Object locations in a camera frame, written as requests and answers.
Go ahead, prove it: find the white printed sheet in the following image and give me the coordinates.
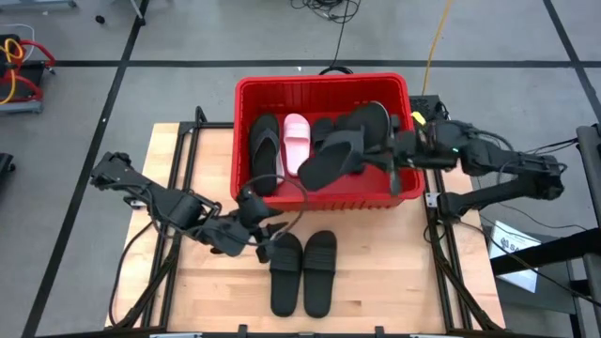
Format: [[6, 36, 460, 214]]
[[487, 220, 542, 293]]

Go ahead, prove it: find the grey metal stand base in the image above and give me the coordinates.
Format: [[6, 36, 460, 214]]
[[0, 0, 79, 10]]

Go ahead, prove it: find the yellow floor cable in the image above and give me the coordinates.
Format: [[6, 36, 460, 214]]
[[421, 0, 455, 96]]

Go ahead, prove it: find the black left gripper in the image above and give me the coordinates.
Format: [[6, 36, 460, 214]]
[[201, 206, 288, 263]]

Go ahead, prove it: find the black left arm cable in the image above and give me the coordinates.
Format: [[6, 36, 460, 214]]
[[237, 174, 310, 248]]

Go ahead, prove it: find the black flip-flop sandal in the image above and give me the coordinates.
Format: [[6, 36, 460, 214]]
[[297, 100, 392, 192], [247, 112, 284, 197]]

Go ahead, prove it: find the black control box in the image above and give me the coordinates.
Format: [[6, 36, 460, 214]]
[[407, 95, 442, 124]]

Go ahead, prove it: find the small black slide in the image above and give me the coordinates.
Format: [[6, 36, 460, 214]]
[[311, 116, 338, 154]]

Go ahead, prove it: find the black stand foot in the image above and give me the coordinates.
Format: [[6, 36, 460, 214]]
[[129, 0, 147, 25]]

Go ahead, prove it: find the black floor cable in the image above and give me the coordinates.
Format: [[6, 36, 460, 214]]
[[289, 0, 362, 76]]

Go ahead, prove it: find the black aluminium rig frame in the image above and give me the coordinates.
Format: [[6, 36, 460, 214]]
[[107, 105, 506, 338]]

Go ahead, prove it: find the floor cart with red hoses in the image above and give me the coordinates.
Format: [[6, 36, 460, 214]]
[[0, 22, 57, 115]]

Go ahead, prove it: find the black left base cable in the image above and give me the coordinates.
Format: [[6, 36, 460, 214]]
[[107, 218, 159, 328]]

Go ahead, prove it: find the red plastic bin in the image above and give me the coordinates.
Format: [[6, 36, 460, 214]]
[[229, 72, 426, 212]]

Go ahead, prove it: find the black metal stand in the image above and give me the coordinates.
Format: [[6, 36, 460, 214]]
[[490, 124, 601, 338]]

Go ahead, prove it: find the black thick-soled slide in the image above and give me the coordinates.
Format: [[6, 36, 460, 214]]
[[269, 232, 304, 318], [302, 229, 338, 319]]

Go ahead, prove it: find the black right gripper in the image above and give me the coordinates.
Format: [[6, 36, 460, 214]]
[[388, 114, 460, 196]]

